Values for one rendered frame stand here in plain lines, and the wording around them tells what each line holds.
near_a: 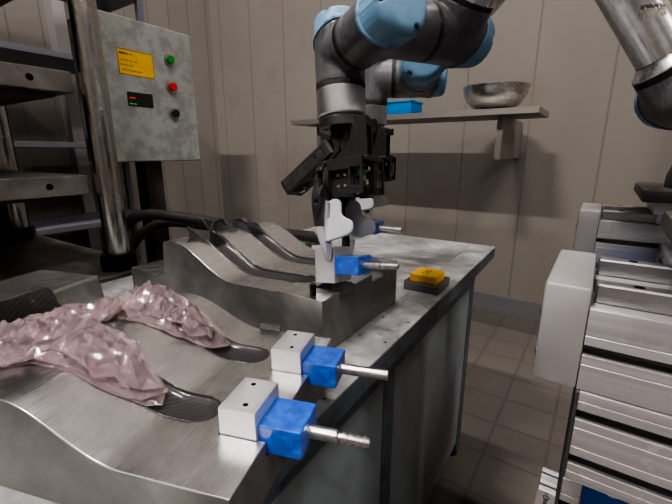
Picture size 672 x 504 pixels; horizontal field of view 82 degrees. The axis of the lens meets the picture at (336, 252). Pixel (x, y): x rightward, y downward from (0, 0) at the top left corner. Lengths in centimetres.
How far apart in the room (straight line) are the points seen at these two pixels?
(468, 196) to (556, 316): 253
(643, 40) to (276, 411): 89
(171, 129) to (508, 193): 212
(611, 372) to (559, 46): 256
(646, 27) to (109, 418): 101
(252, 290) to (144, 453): 33
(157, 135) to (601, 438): 131
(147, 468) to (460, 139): 272
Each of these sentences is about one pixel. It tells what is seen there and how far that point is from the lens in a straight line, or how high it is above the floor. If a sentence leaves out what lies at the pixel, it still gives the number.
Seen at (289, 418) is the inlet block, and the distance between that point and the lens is 37.
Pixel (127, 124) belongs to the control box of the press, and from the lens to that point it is 135.
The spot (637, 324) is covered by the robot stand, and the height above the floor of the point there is 97.
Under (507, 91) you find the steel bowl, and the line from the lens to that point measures 227.
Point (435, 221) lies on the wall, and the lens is 298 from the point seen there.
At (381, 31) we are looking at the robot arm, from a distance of 53.
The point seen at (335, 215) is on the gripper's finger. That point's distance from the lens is 57.
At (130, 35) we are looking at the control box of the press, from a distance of 141.
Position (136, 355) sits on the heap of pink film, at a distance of 46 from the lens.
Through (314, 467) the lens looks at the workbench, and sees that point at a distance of 65.
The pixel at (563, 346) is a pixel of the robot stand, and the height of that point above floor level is 94.
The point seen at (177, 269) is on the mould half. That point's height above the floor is 88.
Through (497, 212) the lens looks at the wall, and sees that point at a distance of 285.
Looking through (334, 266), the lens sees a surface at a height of 93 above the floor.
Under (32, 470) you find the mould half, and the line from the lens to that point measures 47.
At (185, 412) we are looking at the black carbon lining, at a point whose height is 85.
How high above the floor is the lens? 110
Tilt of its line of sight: 14 degrees down
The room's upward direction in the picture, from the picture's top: straight up
